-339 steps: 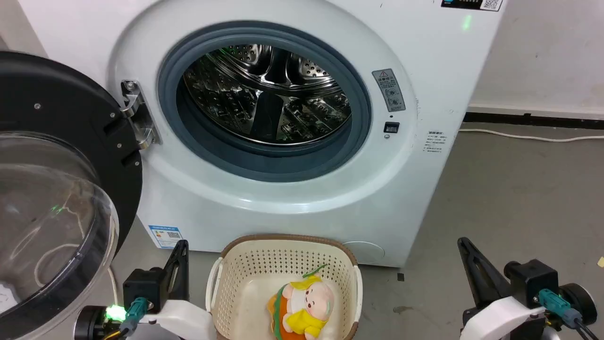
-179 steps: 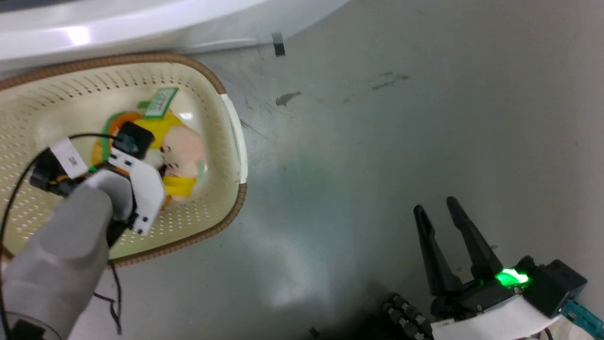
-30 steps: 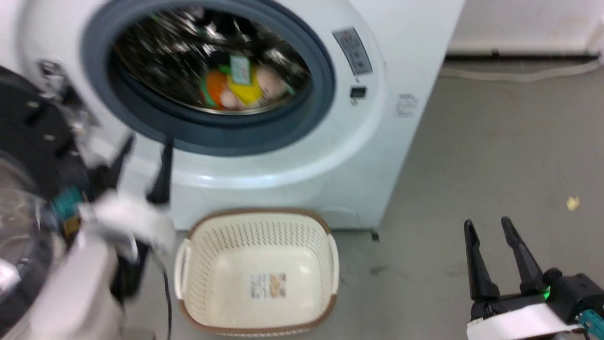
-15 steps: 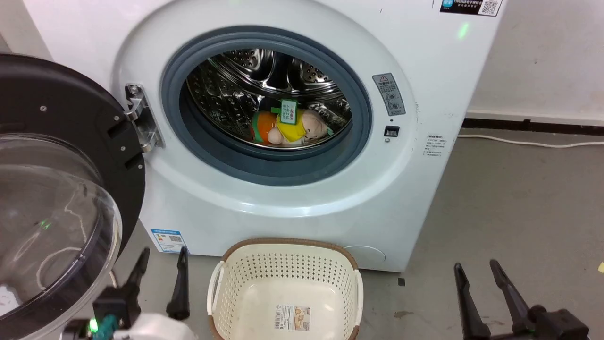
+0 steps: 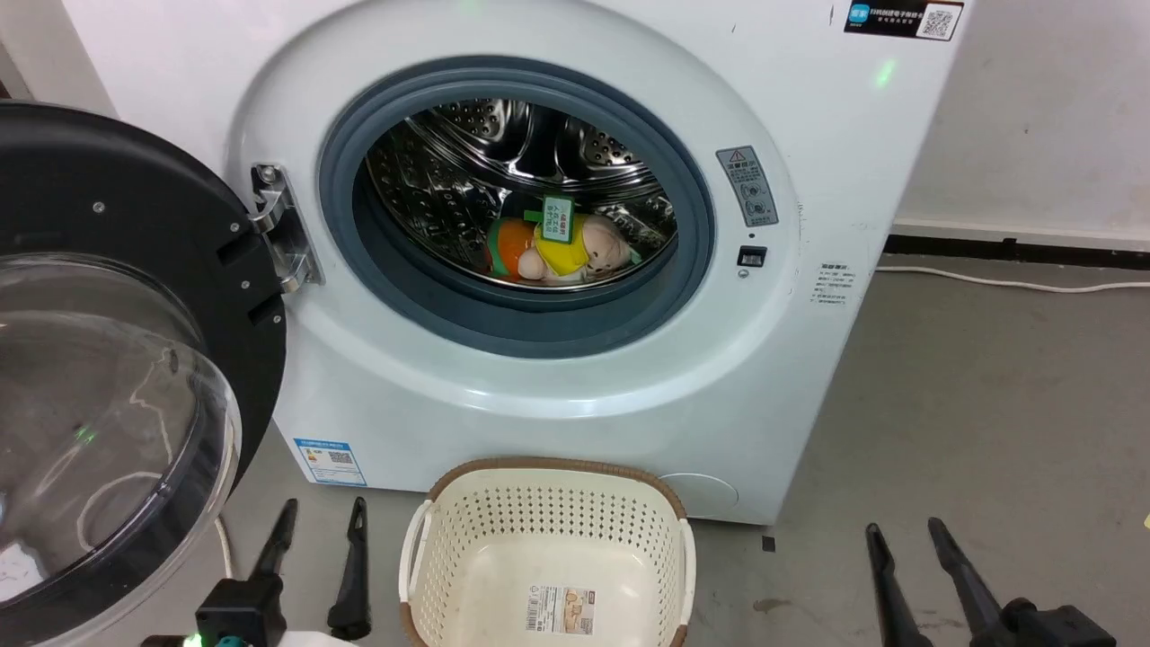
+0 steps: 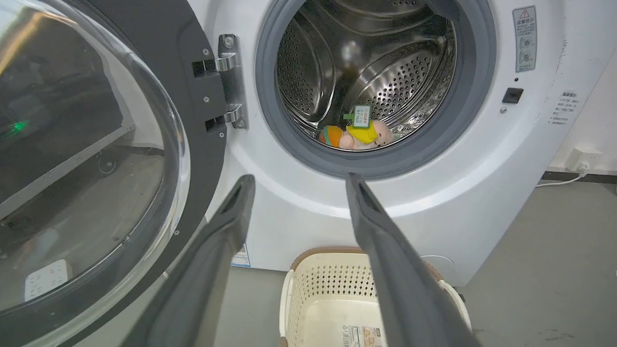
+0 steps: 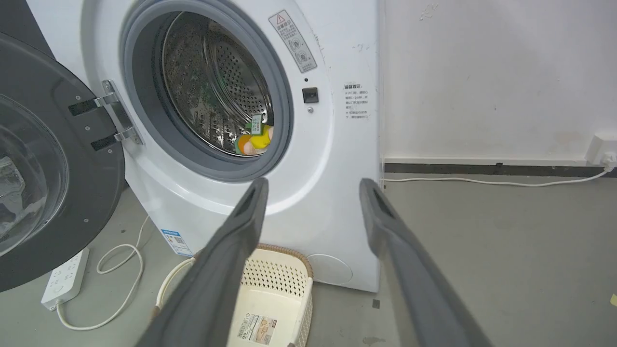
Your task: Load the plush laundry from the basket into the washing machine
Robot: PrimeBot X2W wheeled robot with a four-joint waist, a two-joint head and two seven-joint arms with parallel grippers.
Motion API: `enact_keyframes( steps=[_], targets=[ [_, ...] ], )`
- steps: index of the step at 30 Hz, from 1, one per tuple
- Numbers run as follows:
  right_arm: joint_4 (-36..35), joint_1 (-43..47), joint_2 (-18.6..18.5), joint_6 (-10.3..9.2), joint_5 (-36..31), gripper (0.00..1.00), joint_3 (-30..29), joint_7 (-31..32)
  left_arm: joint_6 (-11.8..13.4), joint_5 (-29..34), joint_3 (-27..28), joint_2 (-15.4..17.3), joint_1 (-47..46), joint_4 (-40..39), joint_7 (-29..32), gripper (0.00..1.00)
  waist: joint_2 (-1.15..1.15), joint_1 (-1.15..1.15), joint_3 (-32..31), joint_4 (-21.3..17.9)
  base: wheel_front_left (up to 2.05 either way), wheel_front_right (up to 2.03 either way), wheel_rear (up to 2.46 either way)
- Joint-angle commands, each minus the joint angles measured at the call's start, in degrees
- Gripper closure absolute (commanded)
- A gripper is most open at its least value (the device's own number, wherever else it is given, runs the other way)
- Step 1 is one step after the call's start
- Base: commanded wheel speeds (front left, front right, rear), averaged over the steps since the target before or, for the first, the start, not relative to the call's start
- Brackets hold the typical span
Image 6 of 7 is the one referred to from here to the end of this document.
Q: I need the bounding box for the grey rubber door gasket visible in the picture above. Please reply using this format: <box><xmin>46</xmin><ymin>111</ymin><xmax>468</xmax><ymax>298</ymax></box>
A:
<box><xmin>255</xmin><ymin>0</ymin><xmax>497</xmax><ymax>180</ymax></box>

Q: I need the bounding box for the white power strip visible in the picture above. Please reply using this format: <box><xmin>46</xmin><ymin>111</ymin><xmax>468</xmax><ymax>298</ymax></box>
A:
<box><xmin>24</xmin><ymin>259</ymin><xmax>74</xmax><ymax>302</ymax></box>

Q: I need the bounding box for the white wall power socket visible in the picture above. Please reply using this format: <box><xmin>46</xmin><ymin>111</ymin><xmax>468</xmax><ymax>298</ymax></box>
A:
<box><xmin>565</xmin><ymin>147</ymin><xmax>603</xmax><ymax>173</ymax></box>

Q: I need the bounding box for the round glass washing machine door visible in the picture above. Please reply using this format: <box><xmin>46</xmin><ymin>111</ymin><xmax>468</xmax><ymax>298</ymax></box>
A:
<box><xmin>0</xmin><ymin>0</ymin><xmax>228</xmax><ymax>347</ymax></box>

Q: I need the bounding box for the cream perforated laundry basket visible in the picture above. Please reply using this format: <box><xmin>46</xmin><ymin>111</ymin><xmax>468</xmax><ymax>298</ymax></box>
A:
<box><xmin>279</xmin><ymin>247</ymin><xmax>473</xmax><ymax>347</ymax></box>

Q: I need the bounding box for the grey warning sticker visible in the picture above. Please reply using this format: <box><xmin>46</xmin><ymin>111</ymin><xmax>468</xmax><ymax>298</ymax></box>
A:
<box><xmin>512</xmin><ymin>5</ymin><xmax>537</xmax><ymax>73</ymax></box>

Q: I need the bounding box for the stainless steel perforated drum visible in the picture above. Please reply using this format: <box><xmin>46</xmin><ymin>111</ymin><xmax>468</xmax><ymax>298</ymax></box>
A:
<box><xmin>276</xmin><ymin>0</ymin><xmax>457</xmax><ymax>151</ymax></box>

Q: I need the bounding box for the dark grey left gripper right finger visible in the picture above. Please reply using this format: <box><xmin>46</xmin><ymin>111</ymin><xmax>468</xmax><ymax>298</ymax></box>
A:
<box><xmin>345</xmin><ymin>173</ymin><xmax>482</xmax><ymax>347</ymax></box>

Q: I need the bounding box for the white front-load washing machine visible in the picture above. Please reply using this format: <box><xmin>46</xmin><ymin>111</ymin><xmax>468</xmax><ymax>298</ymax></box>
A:
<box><xmin>187</xmin><ymin>0</ymin><xmax>617</xmax><ymax>288</ymax></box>

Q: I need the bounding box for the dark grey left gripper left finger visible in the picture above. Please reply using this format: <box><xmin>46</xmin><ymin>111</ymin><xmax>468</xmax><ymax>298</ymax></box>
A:
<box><xmin>121</xmin><ymin>174</ymin><xmax>256</xmax><ymax>347</ymax></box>

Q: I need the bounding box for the white power cable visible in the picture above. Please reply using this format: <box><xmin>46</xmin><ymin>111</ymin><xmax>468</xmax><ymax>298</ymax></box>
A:
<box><xmin>535</xmin><ymin>166</ymin><xmax>590</xmax><ymax>188</ymax></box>

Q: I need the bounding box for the chrome door hinge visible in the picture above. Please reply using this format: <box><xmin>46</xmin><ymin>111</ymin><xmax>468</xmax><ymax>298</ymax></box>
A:
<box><xmin>192</xmin><ymin>34</ymin><xmax>249</xmax><ymax>133</ymax></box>

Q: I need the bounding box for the plush doll with yellow shirt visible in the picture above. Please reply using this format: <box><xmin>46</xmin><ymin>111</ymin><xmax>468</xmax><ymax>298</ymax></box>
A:
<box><xmin>319</xmin><ymin>105</ymin><xmax>395</xmax><ymax>151</ymax></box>

